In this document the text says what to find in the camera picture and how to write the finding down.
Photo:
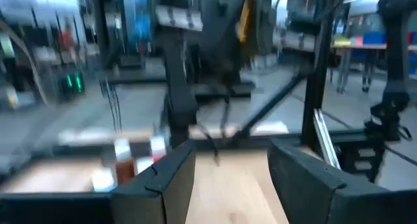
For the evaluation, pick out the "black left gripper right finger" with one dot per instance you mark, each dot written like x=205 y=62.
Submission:
x=303 y=191

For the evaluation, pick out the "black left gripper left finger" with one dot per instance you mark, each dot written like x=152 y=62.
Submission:
x=172 y=194

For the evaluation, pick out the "blue paint bottle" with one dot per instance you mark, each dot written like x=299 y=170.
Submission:
x=102 y=181

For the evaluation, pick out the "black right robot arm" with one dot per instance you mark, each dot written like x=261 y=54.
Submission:
x=180 y=97

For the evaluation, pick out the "white printed paper sheet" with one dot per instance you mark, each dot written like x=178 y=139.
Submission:
x=270 y=128

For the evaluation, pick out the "black articulated stand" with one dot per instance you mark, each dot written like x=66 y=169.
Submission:
x=392 y=71

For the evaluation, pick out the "black aluminium rig frame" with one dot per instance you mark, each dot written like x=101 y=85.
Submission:
x=314 y=71

